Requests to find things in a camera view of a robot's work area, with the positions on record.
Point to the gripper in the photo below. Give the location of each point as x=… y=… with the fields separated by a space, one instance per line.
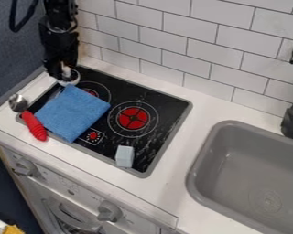
x=58 y=45

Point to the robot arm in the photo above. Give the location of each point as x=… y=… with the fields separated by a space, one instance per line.
x=59 y=12

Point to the blue cloth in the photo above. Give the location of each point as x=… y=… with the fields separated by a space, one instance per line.
x=71 y=112

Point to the toy stove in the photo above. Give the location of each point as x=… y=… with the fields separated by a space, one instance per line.
x=153 y=122

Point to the light blue block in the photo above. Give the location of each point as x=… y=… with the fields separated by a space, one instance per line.
x=124 y=156

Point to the toy sink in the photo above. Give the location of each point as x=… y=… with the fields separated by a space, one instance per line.
x=251 y=179

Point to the tap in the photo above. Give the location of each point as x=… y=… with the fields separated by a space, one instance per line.
x=292 y=120

